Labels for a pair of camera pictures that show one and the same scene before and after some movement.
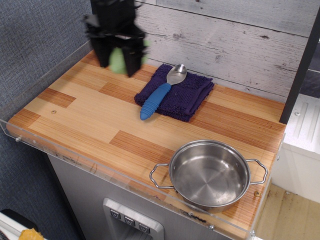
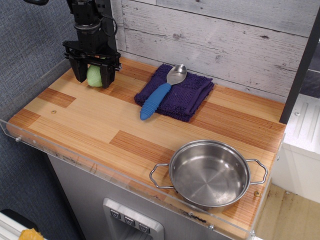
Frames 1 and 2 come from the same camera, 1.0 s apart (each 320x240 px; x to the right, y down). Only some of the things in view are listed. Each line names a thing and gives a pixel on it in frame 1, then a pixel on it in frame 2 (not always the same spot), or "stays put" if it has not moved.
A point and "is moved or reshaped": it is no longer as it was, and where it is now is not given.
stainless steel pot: (209, 176) stays put
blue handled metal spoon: (174, 74) stays put
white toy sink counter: (297, 169) stays put
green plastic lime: (117, 62) is moved or reshaped
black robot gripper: (115, 19) -> (90, 47)
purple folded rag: (182, 101) stays put
